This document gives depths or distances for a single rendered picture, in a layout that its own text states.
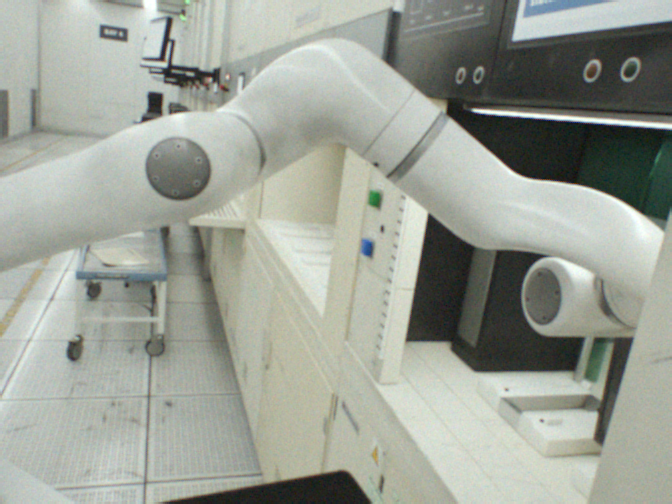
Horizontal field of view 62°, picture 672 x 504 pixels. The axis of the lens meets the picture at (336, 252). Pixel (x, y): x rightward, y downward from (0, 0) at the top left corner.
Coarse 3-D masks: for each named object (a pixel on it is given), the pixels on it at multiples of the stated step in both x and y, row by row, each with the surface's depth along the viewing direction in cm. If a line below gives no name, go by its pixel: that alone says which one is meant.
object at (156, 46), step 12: (156, 24) 357; (168, 24) 341; (156, 36) 354; (168, 36) 343; (156, 48) 351; (144, 60) 374; (156, 60) 351; (192, 72) 364; (204, 72) 369; (216, 72) 377
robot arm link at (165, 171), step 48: (96, 144) 57; (144, 144) 50; (192, 144) 50; (240, 144) 55; (0, 192) 59; (48, 192) 58; (96, 192) 56; (144, 192) 51; (192, 192) 51; (240, 192) 59; (0, 240) 59; (48, 240) 60; (96, 240) 62
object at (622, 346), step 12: (624, 348) 77; (612, 360) 79; (624, 360) 77; (612, 372) 79; (612, 384) 79; (612, 396) 79; (600, 408) 81; (612, 408) 79; (600, 420) 81; (600, 432) 81; (600, 444) 81
